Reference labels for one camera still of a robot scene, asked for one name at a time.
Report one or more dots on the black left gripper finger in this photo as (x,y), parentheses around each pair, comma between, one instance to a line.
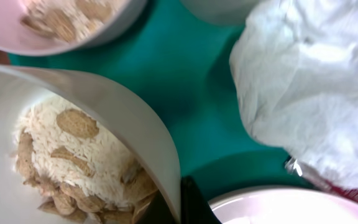
(194,208)

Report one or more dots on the rice and food scraps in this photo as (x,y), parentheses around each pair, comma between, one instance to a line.
(83,171)

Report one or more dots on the white napkin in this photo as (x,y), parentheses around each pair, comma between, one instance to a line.
(295,68)

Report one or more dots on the white bowl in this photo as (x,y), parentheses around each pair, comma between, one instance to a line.
(115,107)

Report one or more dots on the pink bowl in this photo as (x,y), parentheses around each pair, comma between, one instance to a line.
(16,39)

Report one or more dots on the white round plate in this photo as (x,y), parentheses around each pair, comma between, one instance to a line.
(283,205)

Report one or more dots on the red sauce packet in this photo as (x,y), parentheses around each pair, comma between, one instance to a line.
(310,175)

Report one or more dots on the teal plastic tray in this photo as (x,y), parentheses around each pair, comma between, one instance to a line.
(179,65)

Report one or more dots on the white paper cup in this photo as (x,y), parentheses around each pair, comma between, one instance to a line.
(221,12)

